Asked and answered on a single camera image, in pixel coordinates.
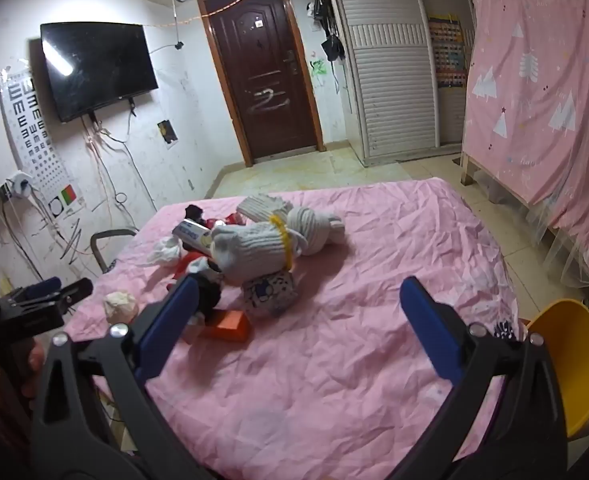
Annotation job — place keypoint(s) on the white louvered wardrobe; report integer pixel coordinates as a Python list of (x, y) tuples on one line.
[(394, 85)]

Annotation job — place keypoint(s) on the pink bed sheet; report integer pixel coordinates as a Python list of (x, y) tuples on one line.
[(349, 310)]

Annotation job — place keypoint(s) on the black fuzzy sock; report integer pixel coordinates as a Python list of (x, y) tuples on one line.
[(208, 295)]

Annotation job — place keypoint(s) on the small black cloth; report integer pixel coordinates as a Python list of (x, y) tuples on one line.
[(193, 211)]

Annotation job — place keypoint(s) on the small dark wall picture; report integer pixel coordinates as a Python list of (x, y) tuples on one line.
[(167, 133)]

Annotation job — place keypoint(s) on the knotted grey sock bundle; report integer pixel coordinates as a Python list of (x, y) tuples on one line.
[(314, 230)]

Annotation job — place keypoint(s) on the grey sock bundle yellow band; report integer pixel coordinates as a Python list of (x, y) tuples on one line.
[(254, 250)]

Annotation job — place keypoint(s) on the red white cloth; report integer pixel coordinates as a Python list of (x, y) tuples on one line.
[(189, 262)]

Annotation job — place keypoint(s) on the white eye chart poster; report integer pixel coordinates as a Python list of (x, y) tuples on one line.
[(29, 130)]

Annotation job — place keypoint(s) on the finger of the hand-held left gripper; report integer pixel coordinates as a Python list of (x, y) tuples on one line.
[(77, 291), (44, 286)]

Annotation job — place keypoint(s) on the black wall television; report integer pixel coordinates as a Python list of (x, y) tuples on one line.
[(99, 70)]

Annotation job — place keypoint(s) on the ribbed grey sock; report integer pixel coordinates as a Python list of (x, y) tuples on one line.
[(262, 207)]

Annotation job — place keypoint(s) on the pink tree print curtain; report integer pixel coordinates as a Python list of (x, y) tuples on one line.
[(534, 110)]

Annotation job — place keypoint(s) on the dark brown door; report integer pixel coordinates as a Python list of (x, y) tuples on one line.
[(262, 70)]

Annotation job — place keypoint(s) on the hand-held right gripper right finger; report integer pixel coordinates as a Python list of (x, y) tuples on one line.
[(434, 330)]

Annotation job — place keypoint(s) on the wooden bunk bed frame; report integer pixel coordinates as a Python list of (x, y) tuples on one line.
[(468, 170)]

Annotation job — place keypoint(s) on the patterned tissue pack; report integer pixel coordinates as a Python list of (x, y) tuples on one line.
[(269, 292)]

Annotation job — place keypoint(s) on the colourful grid wall poster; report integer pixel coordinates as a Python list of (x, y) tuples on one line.
[(447, 55)]

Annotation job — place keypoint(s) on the person's left hand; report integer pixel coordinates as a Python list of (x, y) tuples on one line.
[(32, 362)]

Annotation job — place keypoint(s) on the white paper ball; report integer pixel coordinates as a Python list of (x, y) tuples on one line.
[(120, 306)]

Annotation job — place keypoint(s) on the hanging black bags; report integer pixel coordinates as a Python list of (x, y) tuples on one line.
[(332, 45)]

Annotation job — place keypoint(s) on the orange box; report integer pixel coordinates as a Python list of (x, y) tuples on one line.
[(229, 327)]

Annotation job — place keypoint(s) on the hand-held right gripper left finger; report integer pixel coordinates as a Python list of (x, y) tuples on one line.
[(169, 320)]

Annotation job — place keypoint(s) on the white tulle bed skirt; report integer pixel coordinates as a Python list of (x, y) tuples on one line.
[(574, 260)]

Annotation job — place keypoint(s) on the yellow plastic chair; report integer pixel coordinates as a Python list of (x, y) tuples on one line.
[(579, 360)]

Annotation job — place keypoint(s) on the white wall plug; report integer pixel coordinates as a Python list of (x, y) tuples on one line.
[(20, 185)]

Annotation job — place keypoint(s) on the white tissue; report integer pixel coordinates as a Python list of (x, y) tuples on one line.
[(167, 250)]

